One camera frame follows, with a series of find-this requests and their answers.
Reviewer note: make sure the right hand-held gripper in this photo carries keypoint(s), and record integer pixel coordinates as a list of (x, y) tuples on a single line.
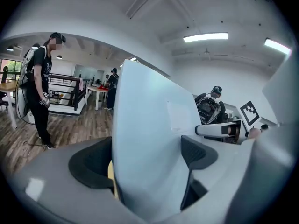
[(250, 114)]

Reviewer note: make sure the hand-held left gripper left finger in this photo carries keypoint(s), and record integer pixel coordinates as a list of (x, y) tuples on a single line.
[(58, 183)]

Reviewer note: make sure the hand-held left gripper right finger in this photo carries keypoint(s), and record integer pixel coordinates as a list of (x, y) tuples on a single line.
[(222, 171)]

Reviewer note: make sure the dark backpack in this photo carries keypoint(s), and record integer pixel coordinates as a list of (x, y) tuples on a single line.
[(206, 108)]

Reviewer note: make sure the black metal railing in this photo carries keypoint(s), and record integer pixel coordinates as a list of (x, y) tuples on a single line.
[(76, 97)]

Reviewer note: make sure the long ceiling light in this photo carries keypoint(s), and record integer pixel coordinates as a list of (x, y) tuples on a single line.
[(278, 46), (205, 37)]

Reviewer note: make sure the pink cloth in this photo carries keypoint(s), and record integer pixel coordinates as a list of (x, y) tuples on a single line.
[(81, 84)]

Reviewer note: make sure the red object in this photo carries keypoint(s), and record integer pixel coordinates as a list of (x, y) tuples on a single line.
[(102, 87)]

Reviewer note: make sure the white backpack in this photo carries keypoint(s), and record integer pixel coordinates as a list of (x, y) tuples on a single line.
[(25, 66)]

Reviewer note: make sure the window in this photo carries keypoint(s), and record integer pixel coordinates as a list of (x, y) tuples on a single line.
[(14, 66)]

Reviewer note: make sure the round ceiling lamp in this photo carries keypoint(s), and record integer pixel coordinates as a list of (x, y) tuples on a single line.
[(35, 46), (59, 57), (10, 48)]

